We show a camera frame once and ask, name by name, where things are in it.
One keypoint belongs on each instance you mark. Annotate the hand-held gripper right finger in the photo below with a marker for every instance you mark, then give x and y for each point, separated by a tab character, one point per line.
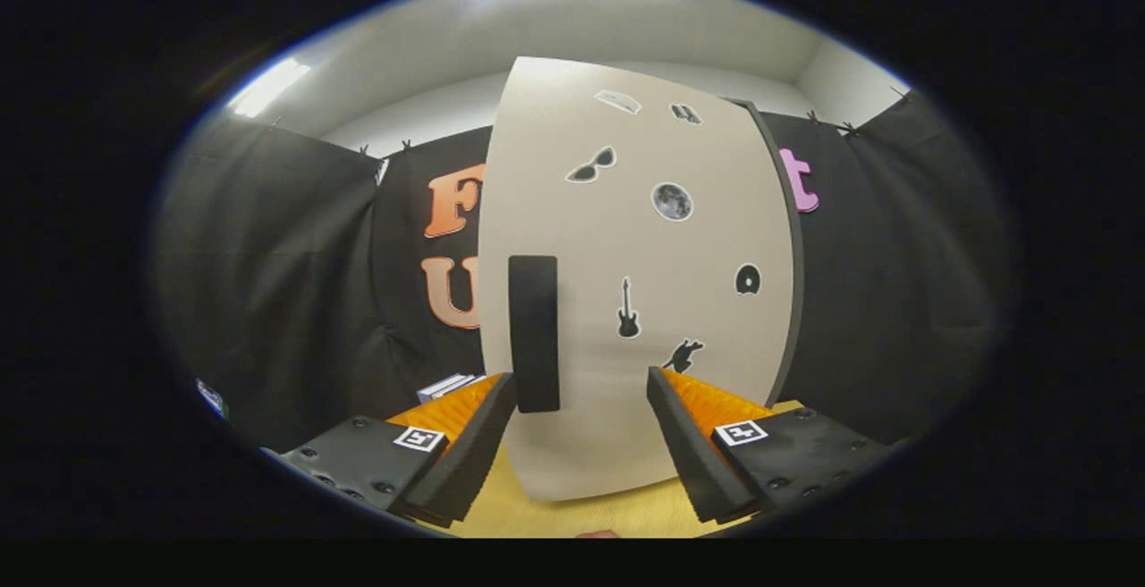
693	444

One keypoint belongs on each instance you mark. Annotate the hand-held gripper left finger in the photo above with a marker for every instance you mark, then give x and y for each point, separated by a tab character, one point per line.
465	453

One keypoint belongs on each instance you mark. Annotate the beige cabinet door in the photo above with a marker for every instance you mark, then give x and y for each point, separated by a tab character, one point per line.
680	256

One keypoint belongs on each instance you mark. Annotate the grey cabinet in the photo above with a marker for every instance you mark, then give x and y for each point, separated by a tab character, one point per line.
796	265

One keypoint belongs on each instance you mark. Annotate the black backdrop cloth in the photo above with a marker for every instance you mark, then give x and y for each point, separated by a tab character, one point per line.
894	301

